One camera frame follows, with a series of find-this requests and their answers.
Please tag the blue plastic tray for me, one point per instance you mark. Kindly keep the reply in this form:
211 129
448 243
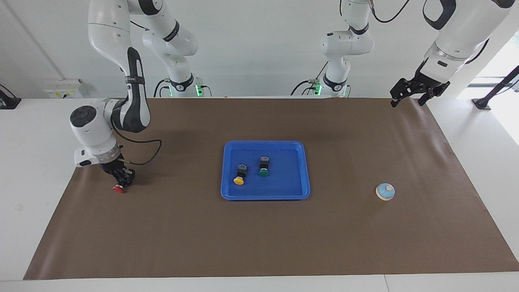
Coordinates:
284 186

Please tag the white wall socket box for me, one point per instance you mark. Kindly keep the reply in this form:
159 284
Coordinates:
63 88

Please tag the light blue desk bell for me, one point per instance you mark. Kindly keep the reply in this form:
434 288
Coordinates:
385 192

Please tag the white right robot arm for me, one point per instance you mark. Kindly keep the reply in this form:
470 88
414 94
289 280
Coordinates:
113 36

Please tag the red push button switch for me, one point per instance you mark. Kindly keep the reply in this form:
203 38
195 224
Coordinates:
119 189

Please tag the brown paper table mat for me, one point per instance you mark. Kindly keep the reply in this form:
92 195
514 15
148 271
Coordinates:
259 243

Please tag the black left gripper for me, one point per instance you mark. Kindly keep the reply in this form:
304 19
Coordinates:
423 83

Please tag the short black camera stand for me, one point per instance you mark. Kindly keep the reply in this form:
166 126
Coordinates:
8 101

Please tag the green push button switch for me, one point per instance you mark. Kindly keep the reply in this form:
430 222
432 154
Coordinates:
264 167

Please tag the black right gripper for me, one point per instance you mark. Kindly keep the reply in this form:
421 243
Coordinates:
113 167

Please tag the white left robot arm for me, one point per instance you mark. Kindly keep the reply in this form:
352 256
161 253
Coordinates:
462 36

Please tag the yellow push button switch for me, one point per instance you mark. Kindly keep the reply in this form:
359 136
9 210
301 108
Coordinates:
241 175

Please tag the tall black camera stand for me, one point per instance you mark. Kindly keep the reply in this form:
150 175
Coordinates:
496 87

